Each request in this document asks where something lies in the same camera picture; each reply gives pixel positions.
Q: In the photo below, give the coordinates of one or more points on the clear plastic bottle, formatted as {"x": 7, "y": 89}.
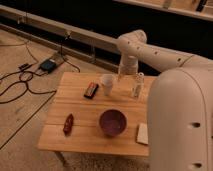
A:
{"x": 138, "y": 84}

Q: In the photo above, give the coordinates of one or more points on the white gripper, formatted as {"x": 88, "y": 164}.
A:
{"x": 128, "y": 66}

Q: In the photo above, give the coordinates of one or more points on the white sponge block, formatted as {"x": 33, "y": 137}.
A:
{"x": 142, "y": 135}

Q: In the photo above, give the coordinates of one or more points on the black orange snack bar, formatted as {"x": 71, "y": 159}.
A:
{"x": 91, "y": 90}

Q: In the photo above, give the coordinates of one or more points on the metal table leg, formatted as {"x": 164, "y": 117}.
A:
{"x": 61, "y": 158}

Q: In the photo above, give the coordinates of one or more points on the wooden table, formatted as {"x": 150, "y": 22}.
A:
{"x": 86, "y": 134}

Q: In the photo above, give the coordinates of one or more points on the purple bowl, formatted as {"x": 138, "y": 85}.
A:
{"x": 112, "y": 122}

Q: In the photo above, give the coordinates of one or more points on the white paper cup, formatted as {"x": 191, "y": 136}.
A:
{"x": 107, "y": 82}

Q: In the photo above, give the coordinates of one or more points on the small black connector box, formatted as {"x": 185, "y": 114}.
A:
{"x": 23, "y": 66}

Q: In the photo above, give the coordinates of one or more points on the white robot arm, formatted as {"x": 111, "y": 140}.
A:
{"x": 179, "y": 105}

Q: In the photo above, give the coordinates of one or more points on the blue black power adapter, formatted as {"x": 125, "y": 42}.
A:
{"x": 48, "y": 65}

